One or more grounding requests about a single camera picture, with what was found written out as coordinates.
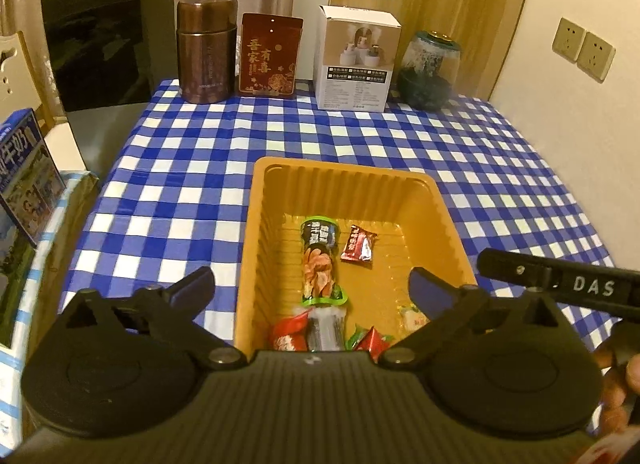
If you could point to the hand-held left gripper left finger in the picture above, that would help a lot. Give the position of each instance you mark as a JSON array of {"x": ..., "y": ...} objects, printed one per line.
[{"x": 192, "y": 290}]

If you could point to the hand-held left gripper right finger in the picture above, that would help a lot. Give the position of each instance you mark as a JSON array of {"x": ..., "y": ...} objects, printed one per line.
[{"x": 425, "y": 290}]

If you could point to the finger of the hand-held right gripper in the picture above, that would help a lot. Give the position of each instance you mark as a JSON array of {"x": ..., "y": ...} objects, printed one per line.
[{"x": 515, "y": 269}]

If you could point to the yellow green snack packet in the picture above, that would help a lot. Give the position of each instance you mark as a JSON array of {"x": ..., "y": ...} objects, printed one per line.
[{"x": 413, "y": 319}]

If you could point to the orange plastic tray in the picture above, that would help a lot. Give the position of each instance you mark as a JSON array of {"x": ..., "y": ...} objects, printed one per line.
[{"x": 420, "y": 224}]

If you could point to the large red snack packet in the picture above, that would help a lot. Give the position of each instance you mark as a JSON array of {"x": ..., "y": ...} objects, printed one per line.
[{"x": 370, "y": 340}]

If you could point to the small red candy packet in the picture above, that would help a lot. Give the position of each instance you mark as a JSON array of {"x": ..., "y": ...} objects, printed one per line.
[{"x": 287, "y": 335}]

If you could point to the grey white snack packet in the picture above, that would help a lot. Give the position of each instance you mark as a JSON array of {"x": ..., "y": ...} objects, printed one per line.
[{"x": 325, "y": 329}]

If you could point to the long green chip packet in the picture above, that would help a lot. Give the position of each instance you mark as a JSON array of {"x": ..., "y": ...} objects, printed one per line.
[{"x": 320, "y": 264}]

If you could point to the person's right hand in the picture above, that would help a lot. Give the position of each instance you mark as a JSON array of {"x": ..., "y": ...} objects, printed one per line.
[{"x": 620, "y": 384}]

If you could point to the blue white checked tablecloth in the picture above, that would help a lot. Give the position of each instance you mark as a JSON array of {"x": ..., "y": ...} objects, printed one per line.
[{"x": 200, "y": 144}]

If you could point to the printed cardboard box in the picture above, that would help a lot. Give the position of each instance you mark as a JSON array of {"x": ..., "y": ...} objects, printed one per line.
[{"x": 45, "y": 264}]

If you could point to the grey stand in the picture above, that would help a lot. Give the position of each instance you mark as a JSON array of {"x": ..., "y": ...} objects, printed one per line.
[{"x": 105, "y": 139}]

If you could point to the blue milk carton box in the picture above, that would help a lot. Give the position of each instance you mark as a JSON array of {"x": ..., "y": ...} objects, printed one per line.
[{"x": 25, "y": 179}]

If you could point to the glass jar green lid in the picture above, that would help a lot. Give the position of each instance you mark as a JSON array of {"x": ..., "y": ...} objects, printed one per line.
[{"x": 430, "y": 74}]

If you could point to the white product box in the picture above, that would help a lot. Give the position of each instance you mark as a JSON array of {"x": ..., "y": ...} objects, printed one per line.
[{"x": 355, "y": 69}]

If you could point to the brown metal canister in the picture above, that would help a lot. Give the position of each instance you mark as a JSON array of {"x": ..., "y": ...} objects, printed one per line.
[{"x": 206, "y": 54}]

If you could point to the red gold printed box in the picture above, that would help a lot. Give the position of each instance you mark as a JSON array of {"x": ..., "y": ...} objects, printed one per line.
[{"x": 270, "y": 56}]

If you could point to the black glass panel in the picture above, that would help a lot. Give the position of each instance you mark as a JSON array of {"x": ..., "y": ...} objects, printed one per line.
[{"x": 105, "y": 39}]

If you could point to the beige wall socket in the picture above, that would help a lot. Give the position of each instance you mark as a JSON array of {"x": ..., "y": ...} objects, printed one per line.
[
  {"x": 596, "y": 56},
  {"x": 567, "y": 39}
]

